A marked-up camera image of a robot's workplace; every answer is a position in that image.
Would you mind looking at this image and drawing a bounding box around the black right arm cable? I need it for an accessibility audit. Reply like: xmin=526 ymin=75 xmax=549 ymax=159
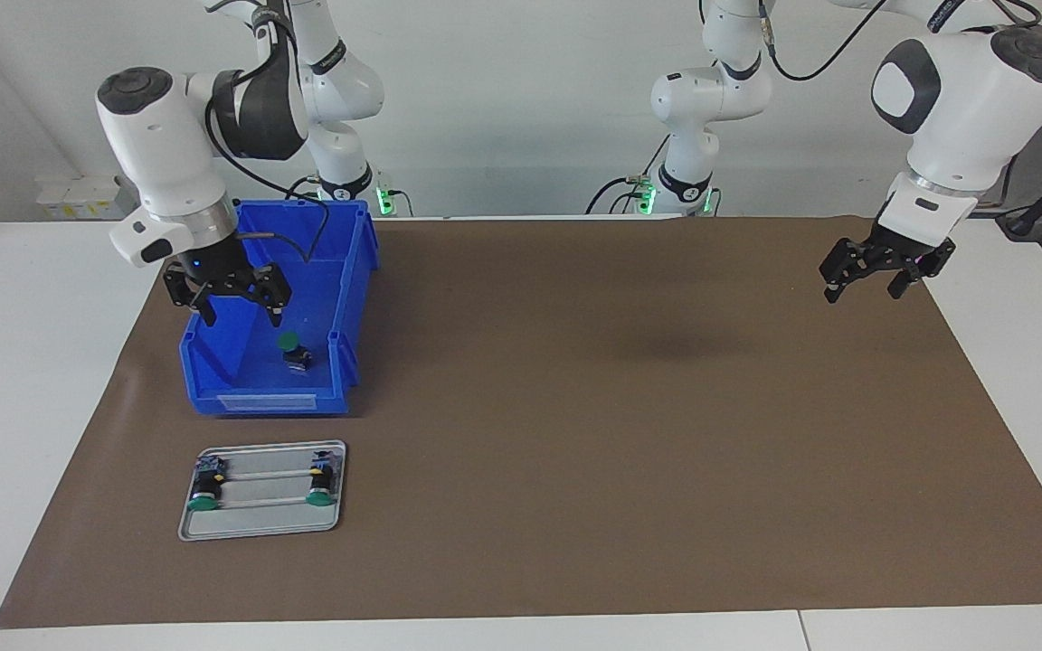
xmin=203 ymin=0 xmax=334 ymax=266

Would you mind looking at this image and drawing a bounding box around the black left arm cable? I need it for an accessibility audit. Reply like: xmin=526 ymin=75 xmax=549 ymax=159
xmin=759 ymin=0 xmax=1042 ymax=82

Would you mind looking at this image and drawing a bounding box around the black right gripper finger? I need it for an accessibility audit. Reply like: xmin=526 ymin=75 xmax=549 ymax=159
xmin=245 ymin=262 xmax=293 ymax=328
xmin=164 ymin=269 xmax=219 ymax=328

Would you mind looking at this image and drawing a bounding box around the brown table mat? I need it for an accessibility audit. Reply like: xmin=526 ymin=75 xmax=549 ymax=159
xmin=0 ymin=215 xmax=1042 ymax=631

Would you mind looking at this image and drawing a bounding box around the green push button switch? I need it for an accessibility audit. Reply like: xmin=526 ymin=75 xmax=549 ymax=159
xmin=306 ymin=461 xmax=337 ymax=507
xmin=186 ymin=458 xmax=227 ymax=513
xmin=277 ymin=332 xmax=314 ymax=372

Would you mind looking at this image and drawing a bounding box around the silver metal tray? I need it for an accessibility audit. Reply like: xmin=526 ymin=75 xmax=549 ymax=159
xmin=178 ymin=440 xmax=347 ymax=543

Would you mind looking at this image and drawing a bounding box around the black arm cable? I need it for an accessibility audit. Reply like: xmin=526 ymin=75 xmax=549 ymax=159
xmin=759 ymin=0 xmax=1042 ymax=82
xmin=203 ymin=0 xmax=334 ymax=266

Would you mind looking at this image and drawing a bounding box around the blue plastic bin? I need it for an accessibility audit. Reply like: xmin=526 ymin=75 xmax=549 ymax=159
xmin=179 ymin=199 xmax=381 ymax=417

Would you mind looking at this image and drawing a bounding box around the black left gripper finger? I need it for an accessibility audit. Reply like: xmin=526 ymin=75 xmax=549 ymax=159
xmin=818 ymin=239 xmax=875 ymax=305
xmin=887 ymin=242 xmax=956 ymax=301

